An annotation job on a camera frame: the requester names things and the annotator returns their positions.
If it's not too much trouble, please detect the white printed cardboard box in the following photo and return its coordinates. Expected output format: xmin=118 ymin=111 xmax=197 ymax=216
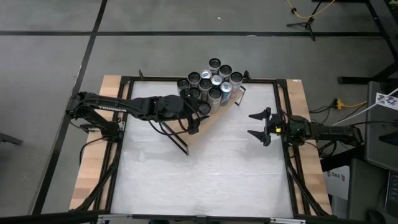
xmin=323 ymin=166 xmax=351 ymax=202

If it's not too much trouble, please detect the black desk leg frame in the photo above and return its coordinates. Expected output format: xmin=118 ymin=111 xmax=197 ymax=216
xmin=338 ymin=0 xmax=398 ymax=85

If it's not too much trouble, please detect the black tripod stand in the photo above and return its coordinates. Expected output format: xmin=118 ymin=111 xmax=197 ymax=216
xmin=285 ymin=17 xmax=317 ymax=42

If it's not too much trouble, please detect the grey metal crossbar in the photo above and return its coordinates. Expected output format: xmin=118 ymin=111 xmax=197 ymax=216
xmin=98 ymin=213 xmax=307 ymax=224

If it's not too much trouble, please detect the grey bin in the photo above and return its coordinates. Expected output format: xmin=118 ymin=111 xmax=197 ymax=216
xmin=347 ymin=157 xmax=391 ymax=224

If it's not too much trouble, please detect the yellow cable with black plug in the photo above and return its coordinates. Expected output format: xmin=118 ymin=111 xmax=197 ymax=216
xmin=285 ymin=0 xmax=337 ymax=19

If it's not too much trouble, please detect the Celsius can with red print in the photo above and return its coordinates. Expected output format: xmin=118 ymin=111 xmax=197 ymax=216
xmin=218 ymin=64 xmax=233 ymax=82
xmin=229 ymin=71 xmax=244 ymax=100

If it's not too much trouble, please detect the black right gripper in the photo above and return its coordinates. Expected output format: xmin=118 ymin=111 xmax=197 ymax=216
xmin=248 ymin=107 xmax=308 ymax=147

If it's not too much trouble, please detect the wooden shelf black metal frame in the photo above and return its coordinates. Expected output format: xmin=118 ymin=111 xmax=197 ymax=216
xmin=159 ymin=83 xmax=247 ymax=156

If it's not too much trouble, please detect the grey cabinet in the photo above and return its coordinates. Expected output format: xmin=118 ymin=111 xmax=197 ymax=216
xmin=364 ymin=80 xmax=398 ymax=172

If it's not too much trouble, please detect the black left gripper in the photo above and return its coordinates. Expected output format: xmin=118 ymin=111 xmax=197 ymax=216
xmin=154 ymin=88 xmax=211 ymax=135

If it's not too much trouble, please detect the white printed tag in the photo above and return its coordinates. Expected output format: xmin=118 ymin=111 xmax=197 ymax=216
xmin=375 ymin=92 xmax=398 ymax=111

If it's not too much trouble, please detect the dark keyboard device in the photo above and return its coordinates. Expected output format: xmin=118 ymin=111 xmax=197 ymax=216
xmin=384 ymin=170 xmax=398 ymax=218

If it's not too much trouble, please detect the grey chair base leg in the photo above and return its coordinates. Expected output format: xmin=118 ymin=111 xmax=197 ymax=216
xmin=0 ymin=132 xmax=24 ymax=146

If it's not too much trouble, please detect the yellow power cable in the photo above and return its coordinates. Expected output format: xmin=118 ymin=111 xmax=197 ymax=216
xmin=332 ymin=98 xmax=368 ymax=110

